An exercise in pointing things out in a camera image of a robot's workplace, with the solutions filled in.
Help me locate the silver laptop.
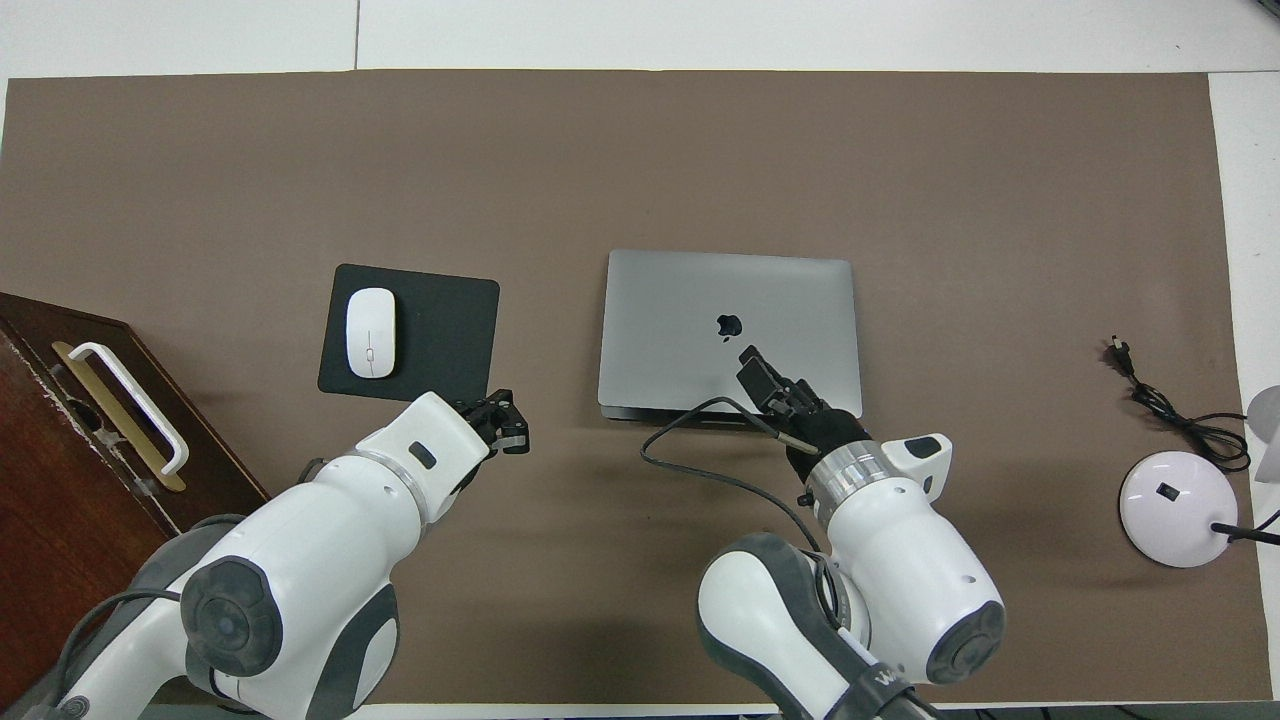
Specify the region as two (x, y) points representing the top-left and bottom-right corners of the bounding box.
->
(598, 249), (863, 423)

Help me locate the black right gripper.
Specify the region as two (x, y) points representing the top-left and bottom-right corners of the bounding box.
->
(737, 345), (871, 459)

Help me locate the brown table mat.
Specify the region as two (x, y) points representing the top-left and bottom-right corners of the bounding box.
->
(0, 70), (1276, 706)

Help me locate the white desk lamp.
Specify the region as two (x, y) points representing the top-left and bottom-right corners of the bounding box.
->
(1118, 385), (1280, 569)

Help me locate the white box handle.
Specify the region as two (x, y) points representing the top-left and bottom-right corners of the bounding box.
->
(68, 342), (190, 476)

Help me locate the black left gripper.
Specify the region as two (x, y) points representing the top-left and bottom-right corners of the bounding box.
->
(452, 389), (532, 456)

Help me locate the white computer mouse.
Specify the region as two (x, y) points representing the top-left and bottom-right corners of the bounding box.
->
(346, 287), (397, 380)

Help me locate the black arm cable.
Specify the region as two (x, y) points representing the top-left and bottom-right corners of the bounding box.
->
(640, 397), (831, 553)
(50, 588), (186, 701)

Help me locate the black mouse pad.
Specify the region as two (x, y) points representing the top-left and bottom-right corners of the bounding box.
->
(317, 263), (501, 409)

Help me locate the dark brown wooden box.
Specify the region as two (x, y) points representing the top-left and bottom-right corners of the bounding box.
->
(0, 292), (271, 701)

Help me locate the black lamp power cord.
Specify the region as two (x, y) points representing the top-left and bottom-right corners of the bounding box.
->
(1110, 336), (1253, 473)

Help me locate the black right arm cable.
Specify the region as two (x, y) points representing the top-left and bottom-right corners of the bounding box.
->
(640, 397), (831, 553)

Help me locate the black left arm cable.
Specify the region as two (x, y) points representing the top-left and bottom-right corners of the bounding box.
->
(50, 588), (186, 701)

